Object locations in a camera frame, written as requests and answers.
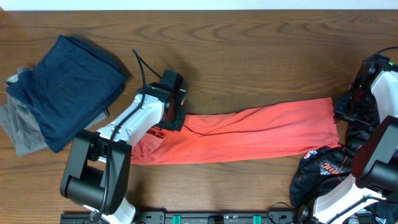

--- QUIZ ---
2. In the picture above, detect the red t-shirt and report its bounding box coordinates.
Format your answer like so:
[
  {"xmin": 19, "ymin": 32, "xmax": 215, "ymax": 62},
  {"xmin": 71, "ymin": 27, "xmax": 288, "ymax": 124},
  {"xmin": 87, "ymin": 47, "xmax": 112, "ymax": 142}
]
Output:
[{"xmin": 131, "ymin": 98, "xmax": 340, "ymax": 165}]

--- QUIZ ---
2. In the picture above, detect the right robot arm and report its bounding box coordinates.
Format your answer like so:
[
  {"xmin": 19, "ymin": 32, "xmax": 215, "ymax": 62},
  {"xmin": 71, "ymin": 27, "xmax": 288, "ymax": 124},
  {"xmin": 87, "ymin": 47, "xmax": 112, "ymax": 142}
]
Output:
[{"xmin": 297, "ymin": 52, "xmax": 397, "ymax": 223}]

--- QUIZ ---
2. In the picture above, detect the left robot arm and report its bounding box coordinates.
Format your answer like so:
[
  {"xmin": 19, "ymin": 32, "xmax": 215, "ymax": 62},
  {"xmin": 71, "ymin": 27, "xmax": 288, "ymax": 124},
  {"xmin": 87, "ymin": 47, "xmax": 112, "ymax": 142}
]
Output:
[{"xmin": 60, "ymin": 70, "xmax": 187, "ymax": 223}]

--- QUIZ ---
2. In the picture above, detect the black orange patterned jersey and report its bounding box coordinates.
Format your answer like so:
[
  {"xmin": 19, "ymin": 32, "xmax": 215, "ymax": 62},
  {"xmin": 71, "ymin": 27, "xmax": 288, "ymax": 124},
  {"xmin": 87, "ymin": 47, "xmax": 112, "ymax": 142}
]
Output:
[{"xmin": 289, "ymin": 124, "xmax": 398, "ymax": 224}]

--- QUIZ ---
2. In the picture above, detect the folded navy blue garment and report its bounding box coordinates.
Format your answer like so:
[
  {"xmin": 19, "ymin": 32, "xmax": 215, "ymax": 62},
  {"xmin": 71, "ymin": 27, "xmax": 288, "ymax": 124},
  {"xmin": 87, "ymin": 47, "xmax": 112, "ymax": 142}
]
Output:
[{"xmin": 6, "ymin": 35, "xmax": 126, "ymax": 153}]

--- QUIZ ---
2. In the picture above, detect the folded grey garment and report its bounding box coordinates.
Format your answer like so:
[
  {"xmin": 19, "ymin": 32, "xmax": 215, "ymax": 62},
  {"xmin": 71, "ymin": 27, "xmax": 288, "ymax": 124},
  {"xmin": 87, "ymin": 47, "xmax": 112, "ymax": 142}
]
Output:
[{"xmin": 1, "ymin": 68, "xmax": 113, "ymax": 156}]

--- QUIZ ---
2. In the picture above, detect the left black cable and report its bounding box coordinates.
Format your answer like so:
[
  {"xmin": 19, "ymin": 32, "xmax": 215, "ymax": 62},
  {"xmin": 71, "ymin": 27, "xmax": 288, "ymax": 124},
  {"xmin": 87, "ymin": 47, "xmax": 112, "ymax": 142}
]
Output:
[{"xmin": 88, "ymin": 47, "xmax": 162, "ymax": 223}]

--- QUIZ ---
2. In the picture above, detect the black cable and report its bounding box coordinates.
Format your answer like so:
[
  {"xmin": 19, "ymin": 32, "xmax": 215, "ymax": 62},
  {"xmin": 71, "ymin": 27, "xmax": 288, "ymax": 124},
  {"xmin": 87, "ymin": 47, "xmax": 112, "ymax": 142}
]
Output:
[
  {"xmin": 376, "ymin": 45, "xmax": 398, "ymax": 55},
  {"xmin": 88, "ymin": 47, "xmax": 162, "ymax": 223}
]

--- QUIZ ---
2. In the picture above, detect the right black cable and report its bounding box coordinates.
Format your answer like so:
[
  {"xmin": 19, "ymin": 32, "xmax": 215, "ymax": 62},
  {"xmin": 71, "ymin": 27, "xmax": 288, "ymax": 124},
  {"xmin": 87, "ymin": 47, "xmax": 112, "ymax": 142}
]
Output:
[{"xmin": 376, "ymin": 45, "xmax": 398, "ymax": 55}]

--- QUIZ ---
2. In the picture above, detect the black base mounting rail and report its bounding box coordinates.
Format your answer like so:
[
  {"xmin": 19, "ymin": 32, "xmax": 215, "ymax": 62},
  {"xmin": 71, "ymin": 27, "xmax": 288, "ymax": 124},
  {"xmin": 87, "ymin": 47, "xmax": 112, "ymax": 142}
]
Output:
[{"xmin": 60, "ymin": 202, "xmax": 312, "ymax": 224}]

